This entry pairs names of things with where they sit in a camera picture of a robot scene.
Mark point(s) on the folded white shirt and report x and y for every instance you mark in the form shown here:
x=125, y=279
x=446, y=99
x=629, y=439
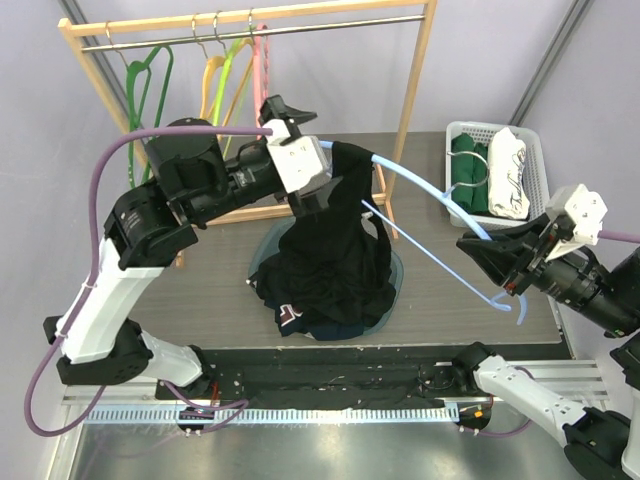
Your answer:
x=506, y=163

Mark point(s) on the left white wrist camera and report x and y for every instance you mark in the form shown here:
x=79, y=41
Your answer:
x=300, y=163

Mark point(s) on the navy tank top maroon trim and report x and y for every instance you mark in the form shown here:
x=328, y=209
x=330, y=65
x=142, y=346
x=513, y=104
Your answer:
x=290, y=320

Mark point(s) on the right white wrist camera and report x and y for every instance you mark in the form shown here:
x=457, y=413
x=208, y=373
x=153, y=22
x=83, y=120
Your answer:
x=578, y=214

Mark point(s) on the white plastic basket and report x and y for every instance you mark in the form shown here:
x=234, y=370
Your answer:
x=535, y=185

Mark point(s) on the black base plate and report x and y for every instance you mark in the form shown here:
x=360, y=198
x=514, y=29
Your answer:
x=333, y=378

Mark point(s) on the light blue hanger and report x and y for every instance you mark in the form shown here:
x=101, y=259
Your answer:
x=440, y=284

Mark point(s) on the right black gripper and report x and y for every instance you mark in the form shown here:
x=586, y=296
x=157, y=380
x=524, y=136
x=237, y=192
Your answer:
x=526, y=257

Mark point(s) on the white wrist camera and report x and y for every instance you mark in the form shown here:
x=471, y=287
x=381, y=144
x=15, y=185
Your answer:
x=578, y=214
x=300, y=163

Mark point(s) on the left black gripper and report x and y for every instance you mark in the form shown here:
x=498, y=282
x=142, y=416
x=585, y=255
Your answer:
x=314, y=199

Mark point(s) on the pink hanger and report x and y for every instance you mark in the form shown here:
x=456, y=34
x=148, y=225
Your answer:
x=260, y=73

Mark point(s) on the yellow plastic hanger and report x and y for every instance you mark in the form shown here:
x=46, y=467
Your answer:
x=216, y=74

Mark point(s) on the white slotted cable duct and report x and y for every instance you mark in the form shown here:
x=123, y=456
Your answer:
x=183, y=415

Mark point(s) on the black dress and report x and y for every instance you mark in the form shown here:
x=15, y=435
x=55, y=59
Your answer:
x=342, y=294

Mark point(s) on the black tank top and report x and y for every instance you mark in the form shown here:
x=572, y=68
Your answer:
x=336, y=237

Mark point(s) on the folded dark green shirt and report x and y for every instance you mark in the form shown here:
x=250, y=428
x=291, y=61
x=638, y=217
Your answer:
x=468, y=169

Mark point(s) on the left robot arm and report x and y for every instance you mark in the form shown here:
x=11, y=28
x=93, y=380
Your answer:
x=148, y=226

